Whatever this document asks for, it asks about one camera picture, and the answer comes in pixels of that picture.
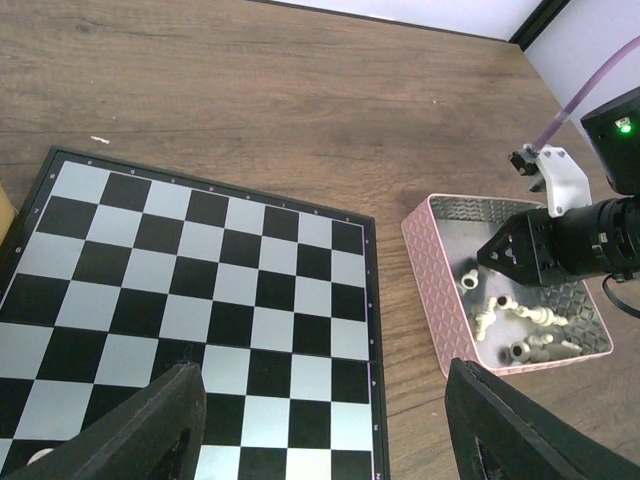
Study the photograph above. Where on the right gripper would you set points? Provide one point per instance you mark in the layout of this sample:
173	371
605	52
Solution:
534	249

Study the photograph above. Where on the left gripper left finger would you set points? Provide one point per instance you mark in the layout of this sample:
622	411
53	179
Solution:
155	434

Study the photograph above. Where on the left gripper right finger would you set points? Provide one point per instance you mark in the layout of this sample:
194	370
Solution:
499	433

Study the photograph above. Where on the white pawn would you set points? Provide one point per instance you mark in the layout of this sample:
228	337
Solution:
39	454
470	280

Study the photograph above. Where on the white bishop piece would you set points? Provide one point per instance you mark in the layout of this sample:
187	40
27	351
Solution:
554	352

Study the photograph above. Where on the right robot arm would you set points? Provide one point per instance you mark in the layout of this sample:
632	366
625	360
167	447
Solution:
613	130

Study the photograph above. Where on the white pawn base up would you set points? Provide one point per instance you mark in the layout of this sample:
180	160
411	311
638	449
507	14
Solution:
505	302

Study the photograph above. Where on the white pawn lying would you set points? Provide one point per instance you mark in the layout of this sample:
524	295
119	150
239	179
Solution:
470	280

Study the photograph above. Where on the pink tin tray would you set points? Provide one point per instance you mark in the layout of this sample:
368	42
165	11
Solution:
442	236

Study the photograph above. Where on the white bishop lying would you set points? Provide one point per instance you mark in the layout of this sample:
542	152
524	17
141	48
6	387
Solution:
484	318

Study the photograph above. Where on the white piece base up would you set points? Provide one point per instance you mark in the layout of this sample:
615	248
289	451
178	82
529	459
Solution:
529	350

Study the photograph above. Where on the black and silver chessboard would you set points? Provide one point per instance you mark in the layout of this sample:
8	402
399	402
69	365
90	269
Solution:
115	272

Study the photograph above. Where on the yellow tin tray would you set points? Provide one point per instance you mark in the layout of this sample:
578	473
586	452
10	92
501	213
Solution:
7	214

